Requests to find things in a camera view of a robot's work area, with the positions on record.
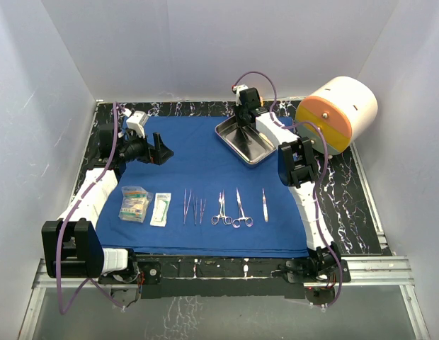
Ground blue surgical drape cloth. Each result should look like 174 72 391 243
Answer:
96 116 307 258

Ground white suture packet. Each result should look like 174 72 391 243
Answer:
150 193 171 227

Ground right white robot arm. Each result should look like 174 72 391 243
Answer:
232 85 338 281

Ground green packaged surgical supplies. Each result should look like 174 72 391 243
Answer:
118 186 154 224

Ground glove packet teal orange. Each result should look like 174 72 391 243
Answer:
119 187 149 221

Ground metal instrument tray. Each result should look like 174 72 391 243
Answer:
215 116 276 168

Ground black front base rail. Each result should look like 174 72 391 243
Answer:
98 256 348 300

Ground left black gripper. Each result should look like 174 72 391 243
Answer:
119 127 173 166

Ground steel surgical scissors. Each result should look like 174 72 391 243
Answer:
232 188 253 229

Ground white cylindrical drawer container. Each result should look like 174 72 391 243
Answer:
295 76 378 156

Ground steel scalpel handle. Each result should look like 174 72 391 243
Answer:
262 188 269 223

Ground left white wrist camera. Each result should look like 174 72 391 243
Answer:
126 110 149 138

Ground steel hemostat clamp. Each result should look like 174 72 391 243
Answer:
211 191 232 225

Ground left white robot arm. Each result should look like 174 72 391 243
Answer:
42 123 174 283

